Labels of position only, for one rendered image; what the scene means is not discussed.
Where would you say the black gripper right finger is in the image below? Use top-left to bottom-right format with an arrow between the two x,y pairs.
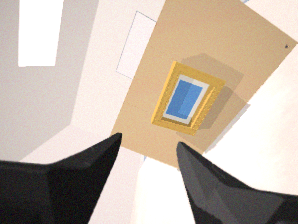
176,141 -> 298,224

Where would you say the gold picture frame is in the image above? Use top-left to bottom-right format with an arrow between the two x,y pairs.
151,61 -> 226,136

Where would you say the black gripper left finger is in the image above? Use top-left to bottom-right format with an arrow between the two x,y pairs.
0,132 -> 122,224

